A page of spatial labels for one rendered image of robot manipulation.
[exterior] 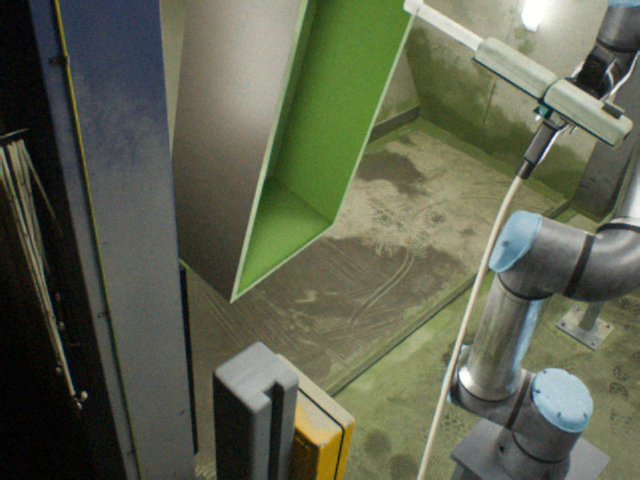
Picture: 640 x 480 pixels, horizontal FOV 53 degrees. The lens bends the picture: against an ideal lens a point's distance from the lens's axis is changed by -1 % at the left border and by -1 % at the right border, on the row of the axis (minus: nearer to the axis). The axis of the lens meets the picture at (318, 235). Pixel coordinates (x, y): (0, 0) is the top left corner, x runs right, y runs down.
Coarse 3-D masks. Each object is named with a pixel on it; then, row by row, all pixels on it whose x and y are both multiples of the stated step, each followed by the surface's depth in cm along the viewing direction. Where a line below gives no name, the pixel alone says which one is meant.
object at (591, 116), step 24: (408, 0) 127; (456, 24) 124; (480, 48) 120; (504, 48) 120; (504, 72) 120; (528, 72) 117; (528, 96) 119; (552, 96) 116; (576, 96) 114; (552, 120) 119; (576, 120) 115; (600, 120) 112; (624, 120) 112; (528, 168) 128
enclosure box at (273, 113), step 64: (192, 0) 166; (256, 0) 152; (320, 0) 215; (384, 0) 200; (192, 64) 178; (256, 64) 162; (320, 64) 229; (384, 64) 211; (192, 128) 192; (256, 128) 174; (320, 128) 244; (192, 192) 209; (256, 192) 187; (320, 192) 261; (192, 256) 228; (256, 256) 244
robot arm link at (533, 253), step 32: (512, 224) 110; (544, 224) 109; (512, 256) 109; (544, 256) 107; (576, 256) 105; (512, 288) 115; (544, 288) 111; (512, 320) 123; (480, 352) 141; (512, 352) 134; (480, 384) 151; (512, 384) 151
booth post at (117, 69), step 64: (0, 0) 80; (64, 0) 77; (128, 0) 83; (0, 64) 89; (128, 64) 88; (64, 128) 86; (128, 128) 94; (64, 192) 92; (128, 192) 100; (64, 256) 105; (128, 256) 107; (64, 320) 122; (128, 320) 115; (128, 384) 125; (128, 448) 136; (192, 448) 156
